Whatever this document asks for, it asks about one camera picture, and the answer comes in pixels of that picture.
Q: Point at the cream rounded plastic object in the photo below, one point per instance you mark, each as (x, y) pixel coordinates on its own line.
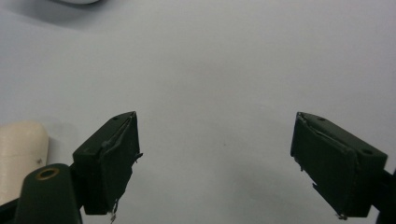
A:
(19, 155)

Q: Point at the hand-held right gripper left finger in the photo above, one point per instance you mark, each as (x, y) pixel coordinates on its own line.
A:
(106, 168)

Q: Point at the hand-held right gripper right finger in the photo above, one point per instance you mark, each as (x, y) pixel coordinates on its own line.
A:
(330, 168)

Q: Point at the white round object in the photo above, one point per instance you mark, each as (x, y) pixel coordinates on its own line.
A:
(79, 1)

